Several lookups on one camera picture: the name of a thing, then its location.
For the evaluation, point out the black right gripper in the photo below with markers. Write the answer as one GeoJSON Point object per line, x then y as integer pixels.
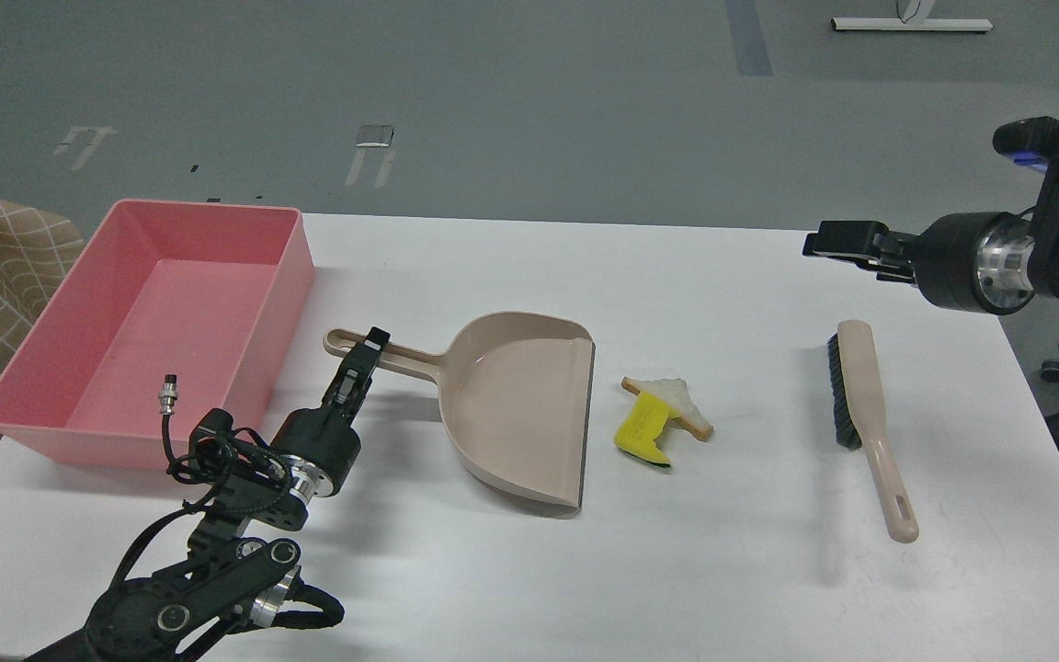
{"type": "Point", "coordinates": [968, 262]}

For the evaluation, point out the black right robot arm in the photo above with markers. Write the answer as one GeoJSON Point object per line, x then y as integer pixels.
{"type": "Point", "coordinates": [1034, 144]}

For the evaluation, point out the pink plastic bin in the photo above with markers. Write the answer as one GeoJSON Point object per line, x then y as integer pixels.
{"type": "Point", "coordinates": [211, 293]}

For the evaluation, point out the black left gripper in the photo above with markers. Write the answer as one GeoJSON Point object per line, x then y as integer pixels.
{"type": "Point", "coordinates": [320, 445]}

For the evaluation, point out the beige plastic dustpan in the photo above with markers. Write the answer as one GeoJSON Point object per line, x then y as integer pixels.
{"type": "Point", "coordinates": [514, 391]}

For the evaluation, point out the grey floor outlet plate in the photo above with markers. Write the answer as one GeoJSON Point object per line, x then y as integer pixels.
{"type": "Point", "coordinates": [375, 136]}

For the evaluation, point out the beige hand brush black bristles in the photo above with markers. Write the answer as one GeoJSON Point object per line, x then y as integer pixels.
{"type": "Point", "coordinates": [860, 417]}

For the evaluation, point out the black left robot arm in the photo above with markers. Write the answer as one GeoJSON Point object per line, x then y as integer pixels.
{"type": "Point", "coordinates": [226, 563]}

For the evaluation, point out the white table leg base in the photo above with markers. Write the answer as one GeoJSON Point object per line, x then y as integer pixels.
{"type": "Point", "coordinates": [913, 17]}

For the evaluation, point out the yellow sponge piece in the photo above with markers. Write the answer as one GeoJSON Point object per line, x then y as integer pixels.
{"type": "Point", "coordinates": [640, 431]}

